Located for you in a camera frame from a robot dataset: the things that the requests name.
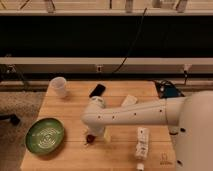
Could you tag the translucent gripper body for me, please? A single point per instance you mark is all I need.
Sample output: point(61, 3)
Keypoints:
point(107, 135)

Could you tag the red chili pepper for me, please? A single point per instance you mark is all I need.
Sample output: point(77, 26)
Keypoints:
point(90, 139)

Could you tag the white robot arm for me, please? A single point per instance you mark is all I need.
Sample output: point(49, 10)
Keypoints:
point(193, 115)

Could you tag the white sponge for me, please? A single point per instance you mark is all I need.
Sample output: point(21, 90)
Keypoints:
point(129, 100)

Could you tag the white power strip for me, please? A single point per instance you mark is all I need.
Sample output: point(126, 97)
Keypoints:
point(142, 146)

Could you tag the white plug adapter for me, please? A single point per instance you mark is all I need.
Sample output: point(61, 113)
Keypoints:
point(140, 166)

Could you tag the black smartphone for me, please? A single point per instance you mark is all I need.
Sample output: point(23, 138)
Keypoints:
point(98, 90)

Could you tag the green ceramic plate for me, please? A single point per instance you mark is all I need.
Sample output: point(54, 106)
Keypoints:
point(44, 136)

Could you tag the white plastic cup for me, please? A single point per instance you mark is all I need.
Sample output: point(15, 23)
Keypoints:
point(58, 84)

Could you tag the black chair base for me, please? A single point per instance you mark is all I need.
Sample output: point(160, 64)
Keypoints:
point(11, 117)

